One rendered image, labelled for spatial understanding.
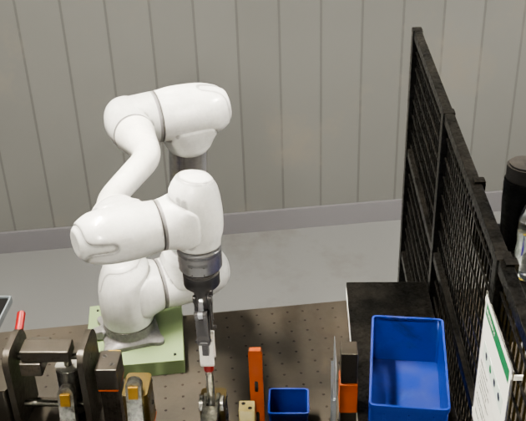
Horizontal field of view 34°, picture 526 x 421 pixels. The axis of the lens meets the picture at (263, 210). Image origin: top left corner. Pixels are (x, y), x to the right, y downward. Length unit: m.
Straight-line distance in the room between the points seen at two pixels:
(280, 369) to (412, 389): 0.65
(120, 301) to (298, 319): 0.60
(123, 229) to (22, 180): 2.87
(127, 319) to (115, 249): 0.96
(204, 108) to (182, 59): 1.99
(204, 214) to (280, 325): 1.17
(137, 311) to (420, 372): 0.89
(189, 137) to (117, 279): 0.53
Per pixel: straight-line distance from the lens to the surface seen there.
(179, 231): 1.62
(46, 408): 2.15
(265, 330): 2.72
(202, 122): 2.15
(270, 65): 4.18
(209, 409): 1.92
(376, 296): 2.31
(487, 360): 1.64
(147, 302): 2.53
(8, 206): 4.53
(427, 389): 2.03
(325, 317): 2.78
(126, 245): 1.60
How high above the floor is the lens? 2.38
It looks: 30 degrees down
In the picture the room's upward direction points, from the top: 2 degrees counter-clockwise
